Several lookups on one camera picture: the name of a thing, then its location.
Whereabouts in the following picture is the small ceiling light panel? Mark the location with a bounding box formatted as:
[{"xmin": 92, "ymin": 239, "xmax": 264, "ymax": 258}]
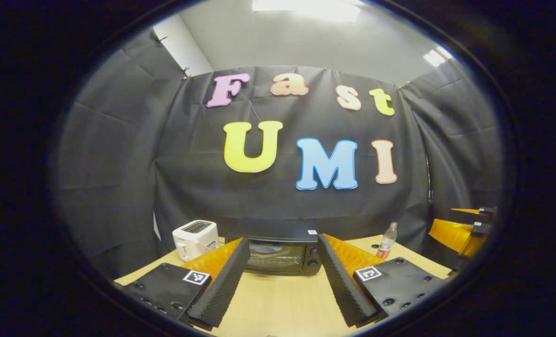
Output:
[{"xmin": 423, "ymin": 45, "xmax": 453, "ymax": 67}]

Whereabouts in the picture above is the white toaster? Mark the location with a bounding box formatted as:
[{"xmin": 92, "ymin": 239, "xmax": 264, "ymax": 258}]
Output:
[{"xmin": 172, "ymin": 220, "xmax": 219, "ymax": 262}]

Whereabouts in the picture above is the clear plastic water bottle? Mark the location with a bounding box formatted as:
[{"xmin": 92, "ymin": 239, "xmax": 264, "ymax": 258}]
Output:
[{"xmin": 376, "ymin": 221, "xmax": 398, "ymax": 260}]

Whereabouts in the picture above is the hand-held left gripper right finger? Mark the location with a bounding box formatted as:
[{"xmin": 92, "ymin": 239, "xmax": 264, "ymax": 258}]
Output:
[{"xmin": 317, "ymin": 233, "xmax": 453, "ymax": 328}]

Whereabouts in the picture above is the black backdrop cloth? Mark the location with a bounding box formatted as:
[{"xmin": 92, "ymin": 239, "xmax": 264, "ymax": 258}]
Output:
[{"xmin": 49, "ymin": 27, "xmax": 504, "ymax": 282}]

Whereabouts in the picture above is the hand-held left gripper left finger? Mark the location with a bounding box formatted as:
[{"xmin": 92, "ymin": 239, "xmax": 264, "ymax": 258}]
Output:
[{"xmin": 118, "ymin": 237, "xmax": 252, "ymax": 329}]

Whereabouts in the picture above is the large ceiling light panel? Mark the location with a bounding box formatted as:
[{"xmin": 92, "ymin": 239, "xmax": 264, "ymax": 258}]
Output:
[{"xmin": 252, "ymin": 0, "xmax": 362, "ymax": 23}]

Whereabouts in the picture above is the black electric oven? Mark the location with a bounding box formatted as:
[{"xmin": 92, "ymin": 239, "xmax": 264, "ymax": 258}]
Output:
[{"xmin": 225, "ymin": 230, "xmax": 323, "ymax": 276}]

